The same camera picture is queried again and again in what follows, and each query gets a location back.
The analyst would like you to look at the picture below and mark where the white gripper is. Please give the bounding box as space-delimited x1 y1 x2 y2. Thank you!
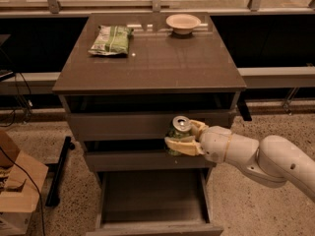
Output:
164 120 232 163

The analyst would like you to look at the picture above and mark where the green soda can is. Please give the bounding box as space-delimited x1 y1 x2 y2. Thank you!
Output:
164 116 193 156

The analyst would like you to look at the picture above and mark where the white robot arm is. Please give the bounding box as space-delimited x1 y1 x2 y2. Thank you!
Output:
164 116 315 201

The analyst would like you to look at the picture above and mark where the top grey drawer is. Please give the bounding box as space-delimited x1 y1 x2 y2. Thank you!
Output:
66 110 236 142

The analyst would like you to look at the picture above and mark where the grey drawer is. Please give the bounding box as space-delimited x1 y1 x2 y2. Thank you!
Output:
86 169 223 236
66 110 236 142
85 149 216 172

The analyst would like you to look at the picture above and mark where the middle grey drawer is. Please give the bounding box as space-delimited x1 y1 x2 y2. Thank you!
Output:
85 149 216 172

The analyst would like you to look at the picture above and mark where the grey drawer cabinet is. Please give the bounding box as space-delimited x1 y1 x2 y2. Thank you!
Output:
51 12 248 236

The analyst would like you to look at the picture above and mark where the bottom grey drawer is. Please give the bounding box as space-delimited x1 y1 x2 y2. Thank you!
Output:
86 169 223 236

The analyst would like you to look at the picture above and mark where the white paper bowl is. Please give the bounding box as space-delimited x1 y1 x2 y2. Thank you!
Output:
166 14 201 35

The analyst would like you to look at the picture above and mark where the green chip bag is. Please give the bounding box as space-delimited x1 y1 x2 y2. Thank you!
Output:
89 26 134 56

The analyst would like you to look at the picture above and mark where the black floor stand leg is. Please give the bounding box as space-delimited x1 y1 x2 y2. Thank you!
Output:
45 136 75 207

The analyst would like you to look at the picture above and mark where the brown cardboard box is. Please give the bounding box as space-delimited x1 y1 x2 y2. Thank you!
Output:
0 131 48 236

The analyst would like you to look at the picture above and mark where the black bracket behind cabinet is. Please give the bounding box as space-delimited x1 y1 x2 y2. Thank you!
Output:
237 93 252 121

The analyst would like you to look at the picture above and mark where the metal bracket right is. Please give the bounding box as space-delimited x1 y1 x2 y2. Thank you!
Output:
282 88 299 115

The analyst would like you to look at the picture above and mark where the black cable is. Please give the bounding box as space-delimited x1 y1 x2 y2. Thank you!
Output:
0 46 47 236

